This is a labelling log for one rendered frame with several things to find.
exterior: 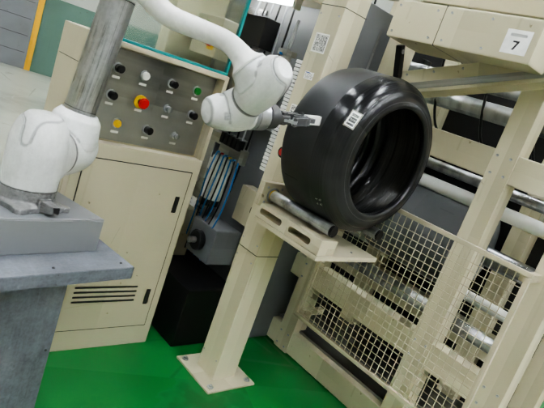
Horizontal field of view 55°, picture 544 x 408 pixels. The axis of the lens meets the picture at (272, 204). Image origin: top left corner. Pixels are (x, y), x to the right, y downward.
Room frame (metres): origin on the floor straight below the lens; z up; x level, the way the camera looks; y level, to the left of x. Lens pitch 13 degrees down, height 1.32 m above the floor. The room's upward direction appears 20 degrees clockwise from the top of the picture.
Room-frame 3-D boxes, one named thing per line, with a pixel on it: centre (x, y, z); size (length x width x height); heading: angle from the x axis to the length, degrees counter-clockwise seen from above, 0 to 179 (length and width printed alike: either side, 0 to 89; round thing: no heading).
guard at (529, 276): (2.07, -0.60, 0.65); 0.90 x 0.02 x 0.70; 45
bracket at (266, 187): (2.12, -0.08, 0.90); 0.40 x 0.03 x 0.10; 135
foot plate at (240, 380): (2.16, -0.01, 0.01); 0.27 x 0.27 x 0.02; 45
